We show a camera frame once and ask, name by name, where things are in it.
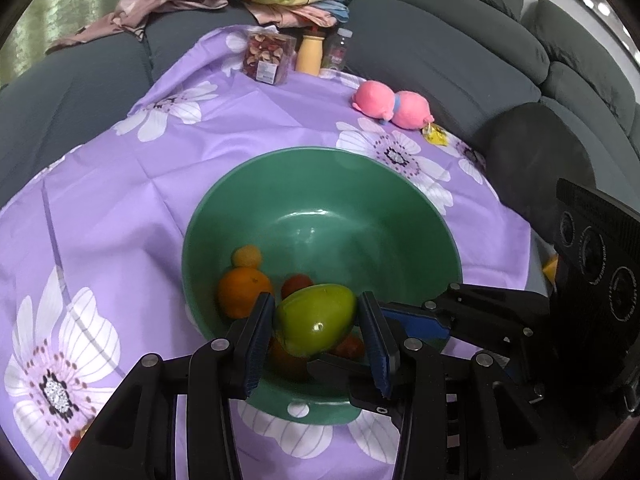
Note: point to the framed wall picture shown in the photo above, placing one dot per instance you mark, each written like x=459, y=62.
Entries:
x=610, y=5

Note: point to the clear plastic bottle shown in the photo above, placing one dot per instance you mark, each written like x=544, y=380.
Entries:
x=336, y=52

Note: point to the green plastic bowl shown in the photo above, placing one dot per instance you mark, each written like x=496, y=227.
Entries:
x=320, y=200

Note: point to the grey-green curtain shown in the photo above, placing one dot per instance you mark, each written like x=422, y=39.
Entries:
x=65, y=15

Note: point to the dark grey cushion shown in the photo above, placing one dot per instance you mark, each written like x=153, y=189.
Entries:
x=540, y=160

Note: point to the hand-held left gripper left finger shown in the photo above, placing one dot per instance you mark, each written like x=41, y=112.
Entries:
x=256, y=345

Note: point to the orange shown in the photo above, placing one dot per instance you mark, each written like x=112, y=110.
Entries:
x=245, y=292
x=290, y=365

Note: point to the yellow packet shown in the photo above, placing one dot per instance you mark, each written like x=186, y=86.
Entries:
x=435, y=135

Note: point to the green mango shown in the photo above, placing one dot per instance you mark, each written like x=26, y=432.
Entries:
x=315, y=320

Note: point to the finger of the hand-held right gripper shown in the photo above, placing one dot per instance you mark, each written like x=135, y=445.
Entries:
x=420, y=322
x=332, y=370

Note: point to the purple floral cloth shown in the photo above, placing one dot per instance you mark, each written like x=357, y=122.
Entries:
x=125, y=185

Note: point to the yellow object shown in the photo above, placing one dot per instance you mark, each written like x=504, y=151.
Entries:
x=550, y=267

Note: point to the pink plush toy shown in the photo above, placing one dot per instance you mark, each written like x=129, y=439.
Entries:
x=380, y=102

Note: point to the small yellow round fruit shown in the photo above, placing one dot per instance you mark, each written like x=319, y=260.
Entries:
x=246, y=256

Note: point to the yellow bottle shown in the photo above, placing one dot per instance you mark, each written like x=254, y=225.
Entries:
x=309, y=55

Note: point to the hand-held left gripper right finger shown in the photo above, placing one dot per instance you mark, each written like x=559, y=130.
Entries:
x=377, y=355

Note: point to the clear snack box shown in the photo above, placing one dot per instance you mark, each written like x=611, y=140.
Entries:
x=267, y=57

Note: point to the grey sofa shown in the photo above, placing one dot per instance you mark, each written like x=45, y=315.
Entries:
x=450, y=60

